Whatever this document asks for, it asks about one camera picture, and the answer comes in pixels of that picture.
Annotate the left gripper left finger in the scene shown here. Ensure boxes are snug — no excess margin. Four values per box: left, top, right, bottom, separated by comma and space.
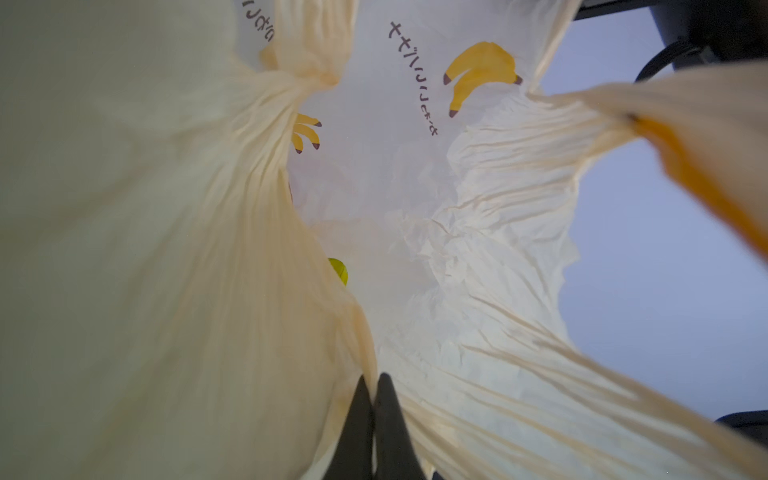
323, 376, 375, 480

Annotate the yellow fake lemon with leaves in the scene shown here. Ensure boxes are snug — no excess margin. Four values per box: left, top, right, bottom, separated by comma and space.
328, 258, 349, 286

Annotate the cream banana print plastic bag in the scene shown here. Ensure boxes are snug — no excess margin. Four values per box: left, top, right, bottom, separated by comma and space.
1, 1, 767, 479

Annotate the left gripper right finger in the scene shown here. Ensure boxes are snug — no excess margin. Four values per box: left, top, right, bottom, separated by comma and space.
374, 373, 426, 480

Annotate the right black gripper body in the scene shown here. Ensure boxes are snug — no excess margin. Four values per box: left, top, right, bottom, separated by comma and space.
572, 0, 768, 82

